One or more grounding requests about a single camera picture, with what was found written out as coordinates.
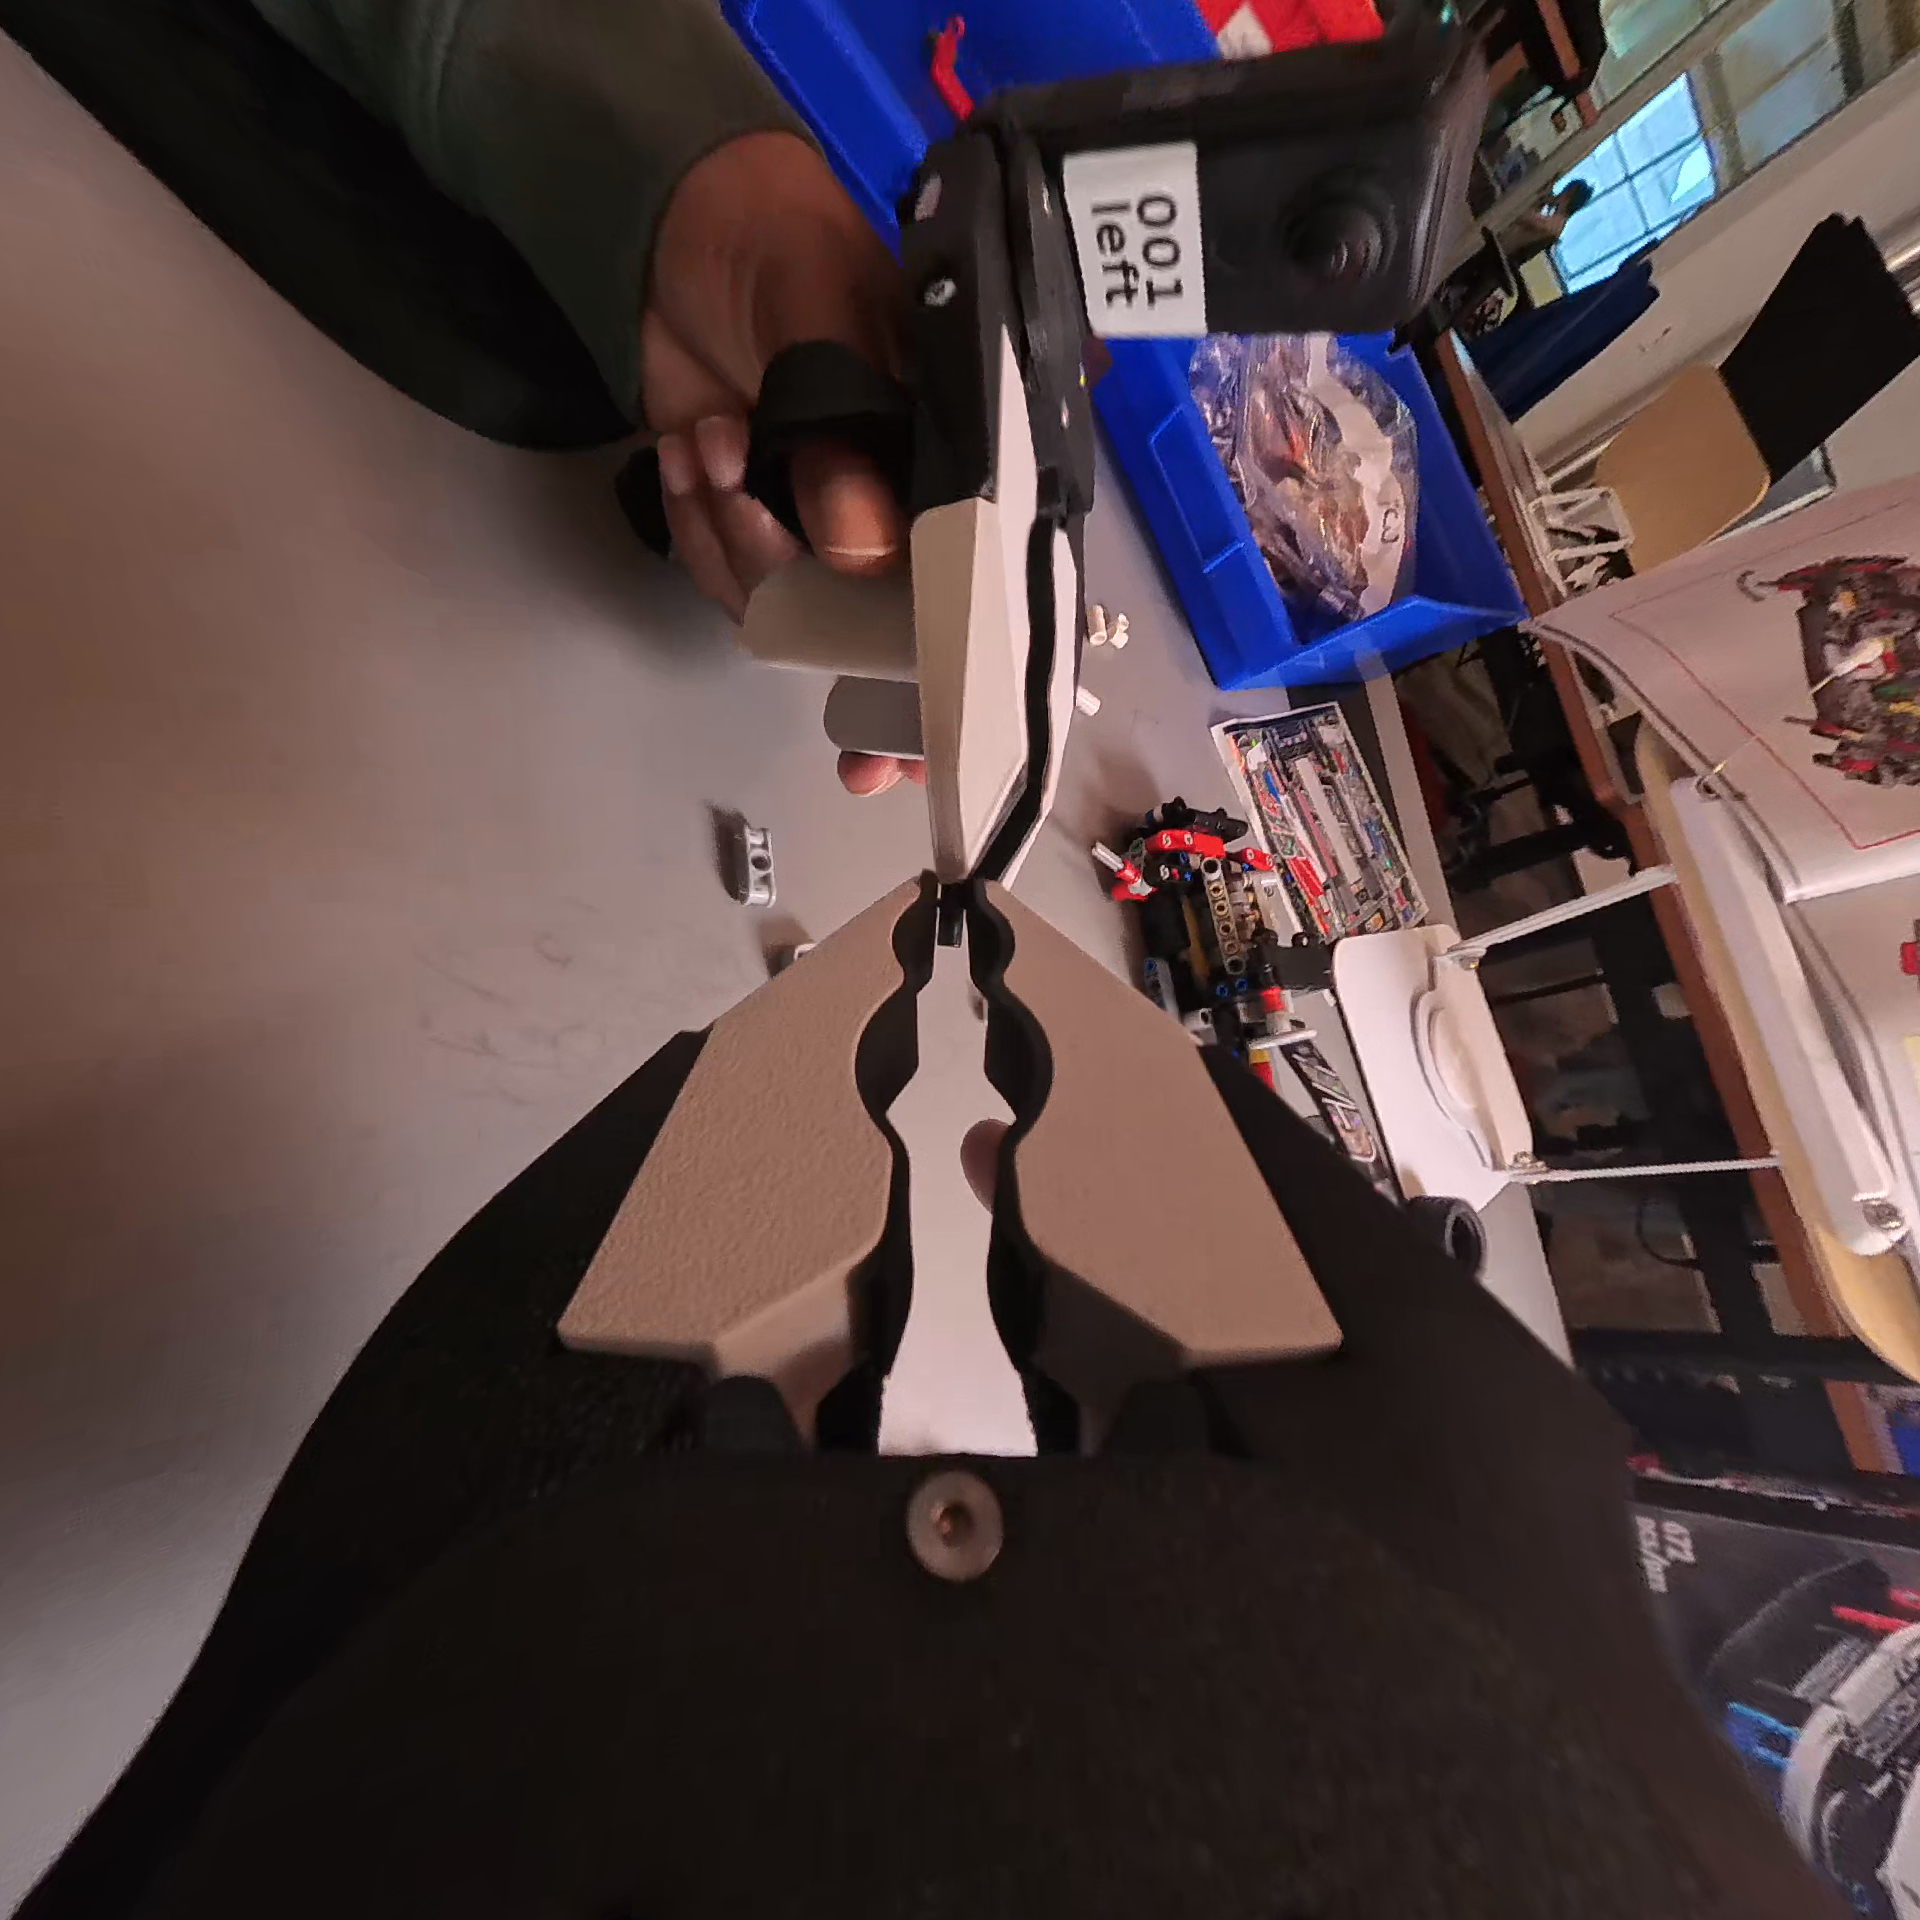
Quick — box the lego set box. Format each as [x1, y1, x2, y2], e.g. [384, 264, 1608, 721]
[1627, 1476, 1920, 1920]

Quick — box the wooden chair with black back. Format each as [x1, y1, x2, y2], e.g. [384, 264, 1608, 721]
[1590, 215, 1920, 572]

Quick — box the red and white packet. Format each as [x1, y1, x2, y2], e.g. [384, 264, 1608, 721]
[1200, 0, 1390, 62]

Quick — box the person's left hand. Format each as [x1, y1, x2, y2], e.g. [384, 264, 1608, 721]
[638, 135, 933, 797]

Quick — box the person's dark green clothing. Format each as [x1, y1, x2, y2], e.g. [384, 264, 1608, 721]
[0, 0, 646, 453]

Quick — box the window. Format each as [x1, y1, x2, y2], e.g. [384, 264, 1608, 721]
[1552, 74, 1718, 295]

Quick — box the plastic bag of lego pieces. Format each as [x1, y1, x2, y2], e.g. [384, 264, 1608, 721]
[1191, 333, 1423, 624]

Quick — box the colourful sticker sheet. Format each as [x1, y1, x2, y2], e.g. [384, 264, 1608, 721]
[1211, 696, 1430, 946]

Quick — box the white book stand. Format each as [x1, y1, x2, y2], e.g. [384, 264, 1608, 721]
[1332, 773, 1920, 1262]

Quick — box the blue plastic bin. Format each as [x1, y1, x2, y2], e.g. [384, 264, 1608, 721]
[719, 0, 1254, 248]
[1088, 322, 1531, 693]

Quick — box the open instruction booklet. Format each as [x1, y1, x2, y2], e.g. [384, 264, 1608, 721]
[1529, 478, 1920, 903]

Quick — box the person's left forearm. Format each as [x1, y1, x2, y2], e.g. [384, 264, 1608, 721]
[247, 0, 817, 453]

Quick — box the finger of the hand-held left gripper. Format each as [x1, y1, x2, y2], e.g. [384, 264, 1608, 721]
[975, 510, 1085, 889]
[907, 328, 1045, 887]

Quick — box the large lego vehicle assembly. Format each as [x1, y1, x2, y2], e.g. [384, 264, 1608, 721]
[1095, 802, 1336, 1050]

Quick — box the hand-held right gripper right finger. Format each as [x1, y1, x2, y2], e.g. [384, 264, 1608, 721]
[966, 878, 1344, 1454]

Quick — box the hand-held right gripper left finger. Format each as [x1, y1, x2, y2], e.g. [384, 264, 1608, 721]
[555, 878, 943, 1449]

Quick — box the black sticker strip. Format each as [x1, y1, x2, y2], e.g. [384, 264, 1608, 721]
[1275, 1036, 1404, 1202]

